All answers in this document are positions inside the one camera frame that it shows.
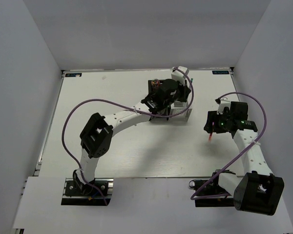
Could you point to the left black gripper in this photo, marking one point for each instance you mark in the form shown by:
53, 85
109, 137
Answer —
185, 91

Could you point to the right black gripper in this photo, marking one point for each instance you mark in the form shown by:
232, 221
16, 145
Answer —
213, 117

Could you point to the pink tube of crayons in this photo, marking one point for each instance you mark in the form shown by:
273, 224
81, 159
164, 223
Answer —
155, 83

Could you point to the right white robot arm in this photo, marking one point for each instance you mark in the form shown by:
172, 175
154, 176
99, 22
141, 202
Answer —
259, 190

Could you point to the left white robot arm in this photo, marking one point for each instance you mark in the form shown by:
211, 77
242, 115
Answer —
97, 134

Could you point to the white mesh organizer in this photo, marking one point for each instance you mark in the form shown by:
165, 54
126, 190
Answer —
182, 109

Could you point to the black mesh organizer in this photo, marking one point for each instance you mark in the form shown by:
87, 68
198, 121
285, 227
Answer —
165, 112

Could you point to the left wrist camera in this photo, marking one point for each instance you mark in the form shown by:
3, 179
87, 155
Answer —
179, 75

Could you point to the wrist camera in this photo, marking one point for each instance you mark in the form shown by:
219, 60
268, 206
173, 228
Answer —
179, 75
222, 104

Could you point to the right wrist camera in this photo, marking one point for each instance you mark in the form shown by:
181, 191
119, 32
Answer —
222, 104

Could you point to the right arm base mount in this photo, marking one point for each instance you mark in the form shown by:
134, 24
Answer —
215, 196

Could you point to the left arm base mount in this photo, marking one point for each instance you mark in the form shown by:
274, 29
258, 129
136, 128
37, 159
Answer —
75, 193

